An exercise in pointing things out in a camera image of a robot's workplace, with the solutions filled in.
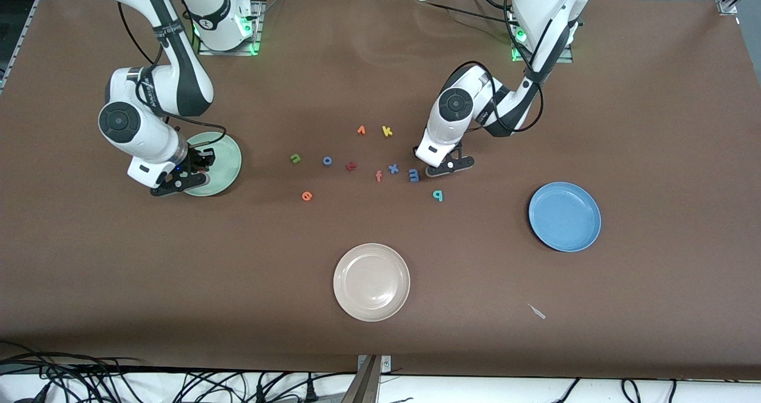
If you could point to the beige plate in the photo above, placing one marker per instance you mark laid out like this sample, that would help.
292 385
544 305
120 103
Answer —
371 282

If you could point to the green plate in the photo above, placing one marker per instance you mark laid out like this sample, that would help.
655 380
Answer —
227 159

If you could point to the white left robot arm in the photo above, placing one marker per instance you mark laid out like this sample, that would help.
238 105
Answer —
547 5

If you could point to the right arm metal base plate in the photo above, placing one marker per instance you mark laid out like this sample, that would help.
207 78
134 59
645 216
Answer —
229 52

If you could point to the small white paper scrap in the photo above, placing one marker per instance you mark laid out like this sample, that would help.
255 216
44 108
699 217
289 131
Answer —
538 312

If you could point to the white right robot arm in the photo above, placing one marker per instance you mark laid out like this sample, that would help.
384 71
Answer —
151 135

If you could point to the blue foam letter m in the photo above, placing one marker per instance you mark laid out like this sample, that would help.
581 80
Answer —
414 176

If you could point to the grey metal beam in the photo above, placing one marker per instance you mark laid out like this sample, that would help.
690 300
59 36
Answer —
364 385

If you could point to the metal table edge bracket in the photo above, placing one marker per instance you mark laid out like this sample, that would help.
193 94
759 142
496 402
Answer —
385 364

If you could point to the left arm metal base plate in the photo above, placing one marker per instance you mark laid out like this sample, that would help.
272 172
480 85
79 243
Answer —
565 58

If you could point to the blue plate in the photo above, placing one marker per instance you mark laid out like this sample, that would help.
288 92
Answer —
565 217

